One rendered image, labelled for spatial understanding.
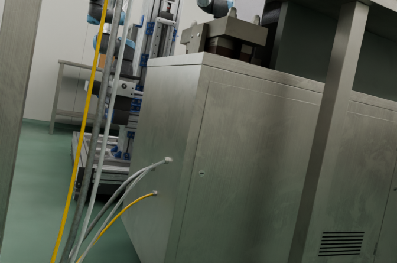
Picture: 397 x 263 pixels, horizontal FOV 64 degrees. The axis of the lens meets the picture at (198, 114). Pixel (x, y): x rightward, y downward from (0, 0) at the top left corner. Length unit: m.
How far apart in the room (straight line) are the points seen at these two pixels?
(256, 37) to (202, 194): 0.55
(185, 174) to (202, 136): 0.13
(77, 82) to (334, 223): 4.01
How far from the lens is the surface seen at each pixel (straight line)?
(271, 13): 1.44
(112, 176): 2.07
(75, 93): 4.84
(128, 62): 2.14
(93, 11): 1.98
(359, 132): 1.47
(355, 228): 1.60
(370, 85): 1.49
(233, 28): 1.07
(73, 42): 4.84
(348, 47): 1.11
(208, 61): 1.01
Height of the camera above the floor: 0.75
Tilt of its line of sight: 3 degrees down
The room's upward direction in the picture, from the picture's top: 11 degrees clockwise
